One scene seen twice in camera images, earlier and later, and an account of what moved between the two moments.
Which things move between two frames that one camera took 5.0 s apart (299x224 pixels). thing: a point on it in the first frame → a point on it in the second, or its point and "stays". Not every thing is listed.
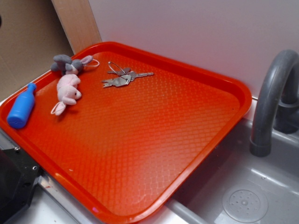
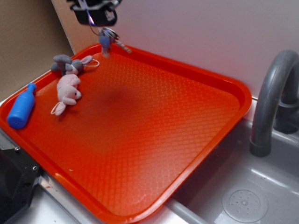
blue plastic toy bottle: x=21 y=109 stays
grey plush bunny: x=65 y=64 stays
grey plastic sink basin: x=234 y=186 stays
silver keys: x=125 y=77 → x=108 y=37
